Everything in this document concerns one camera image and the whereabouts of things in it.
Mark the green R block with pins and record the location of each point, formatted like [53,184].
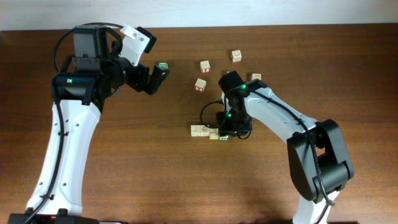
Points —
[163,65]

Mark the red shell picture block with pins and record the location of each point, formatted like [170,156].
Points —
[204,131]

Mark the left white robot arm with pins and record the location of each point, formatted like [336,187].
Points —
[106,56]

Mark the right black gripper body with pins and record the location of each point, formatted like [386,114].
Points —
[232,122]

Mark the green N block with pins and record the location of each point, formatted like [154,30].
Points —
[195,130]

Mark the green butterfly block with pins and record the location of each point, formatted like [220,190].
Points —
[223,138]

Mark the red snail block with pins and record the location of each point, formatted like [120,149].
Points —
[255,76]

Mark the red six block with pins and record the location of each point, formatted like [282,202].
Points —
[205,66]

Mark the red X number block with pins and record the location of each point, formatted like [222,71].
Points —
[200,85]

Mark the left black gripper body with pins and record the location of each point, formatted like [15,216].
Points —
[135,75]

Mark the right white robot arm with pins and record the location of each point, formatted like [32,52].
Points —
[319,162]

